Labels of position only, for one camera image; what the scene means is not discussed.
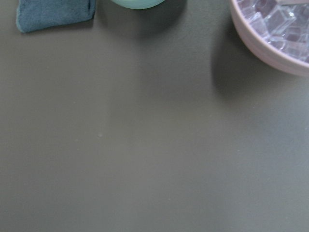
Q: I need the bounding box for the mint green bowl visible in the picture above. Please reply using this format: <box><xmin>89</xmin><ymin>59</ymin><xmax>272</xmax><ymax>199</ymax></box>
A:
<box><xmin>112</xmin><ymin>0</ymin><xmax>164</xmax><ymax>10</ymax></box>

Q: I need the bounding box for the grey folded cloth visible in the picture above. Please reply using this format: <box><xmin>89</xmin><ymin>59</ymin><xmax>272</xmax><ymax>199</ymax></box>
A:
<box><xmin>16</xmin><ymin>0</ymin><xmax>96</xmax><ymax>33</ymax></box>

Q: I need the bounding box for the pink bowl with ice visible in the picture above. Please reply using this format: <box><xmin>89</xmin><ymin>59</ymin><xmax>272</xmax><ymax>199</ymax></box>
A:
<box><xmin>229</xmin><ymin>0</ymin><xmax>309</xmax><ymax>77</ymax></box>

